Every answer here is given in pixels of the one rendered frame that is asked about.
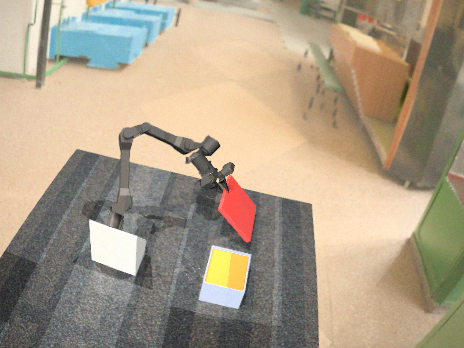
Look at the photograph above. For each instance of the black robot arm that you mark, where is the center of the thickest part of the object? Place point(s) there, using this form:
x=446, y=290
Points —
x=183, y=145

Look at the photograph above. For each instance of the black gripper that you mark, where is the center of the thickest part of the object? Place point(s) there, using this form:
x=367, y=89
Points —
x=227, y=170

